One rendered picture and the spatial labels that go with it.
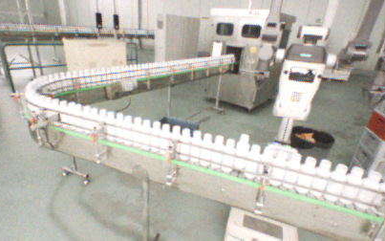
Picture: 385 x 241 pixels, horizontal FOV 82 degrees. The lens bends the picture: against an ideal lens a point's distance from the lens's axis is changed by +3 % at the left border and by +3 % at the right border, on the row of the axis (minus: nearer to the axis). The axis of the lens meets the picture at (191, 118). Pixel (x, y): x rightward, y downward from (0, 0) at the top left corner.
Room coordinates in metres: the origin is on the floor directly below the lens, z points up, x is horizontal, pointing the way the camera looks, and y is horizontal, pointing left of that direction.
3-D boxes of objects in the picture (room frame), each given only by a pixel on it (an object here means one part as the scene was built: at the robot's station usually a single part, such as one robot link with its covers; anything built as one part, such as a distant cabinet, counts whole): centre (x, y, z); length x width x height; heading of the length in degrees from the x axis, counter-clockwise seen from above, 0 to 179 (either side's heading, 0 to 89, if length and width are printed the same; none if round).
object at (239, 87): (5.34, -1.22, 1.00); 1.60 x 1.30 x 2.00; 144
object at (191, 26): (8.05, 0.39, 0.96); 0.82 x 0.50 x 1.91; 144
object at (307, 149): (2.22, -1.35, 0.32); 0.45 x 0.45 x 0.64
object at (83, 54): (4.91, 2.19, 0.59); 1.10 x 0.62 x 1.18; 144
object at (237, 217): (1.44, -0.68, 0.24); 0.68 x 0.53 x 0.41; 162
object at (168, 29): (7.33, 0.92, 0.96); 0.82 x 0.50 x 1.91; 144
